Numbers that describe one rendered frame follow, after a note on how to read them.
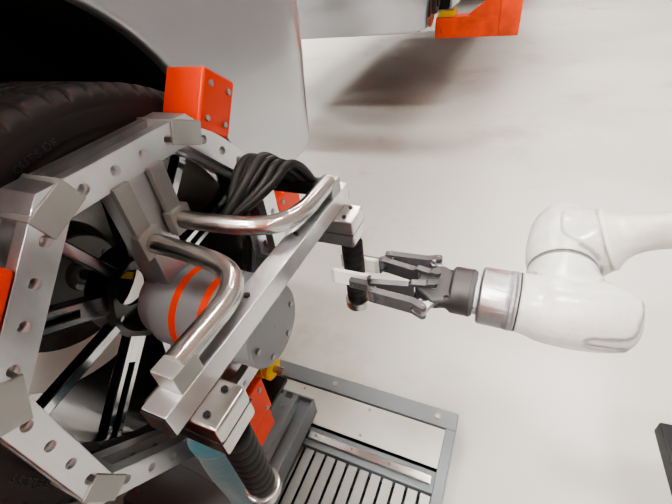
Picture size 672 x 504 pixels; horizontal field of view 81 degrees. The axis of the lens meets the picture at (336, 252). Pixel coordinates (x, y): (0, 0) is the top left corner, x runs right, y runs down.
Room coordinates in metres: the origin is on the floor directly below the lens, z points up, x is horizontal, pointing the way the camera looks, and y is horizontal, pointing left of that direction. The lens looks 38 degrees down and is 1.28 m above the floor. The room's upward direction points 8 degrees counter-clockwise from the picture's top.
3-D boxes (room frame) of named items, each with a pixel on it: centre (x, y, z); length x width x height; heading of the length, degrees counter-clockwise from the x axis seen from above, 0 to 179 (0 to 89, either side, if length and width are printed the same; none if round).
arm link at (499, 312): (0.41, -0.23, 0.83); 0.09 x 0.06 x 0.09; 152
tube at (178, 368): (0.33, 0.20, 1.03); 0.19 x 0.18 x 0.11; 62
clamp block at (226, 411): (0.23, 0.16, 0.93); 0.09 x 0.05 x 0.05; 62
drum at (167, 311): (0.44, 0.20, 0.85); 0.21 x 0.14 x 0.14; 62
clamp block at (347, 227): (0.53, 0.00, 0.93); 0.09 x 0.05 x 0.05; 62
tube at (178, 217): (0.51, 0.10, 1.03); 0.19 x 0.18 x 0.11; 62
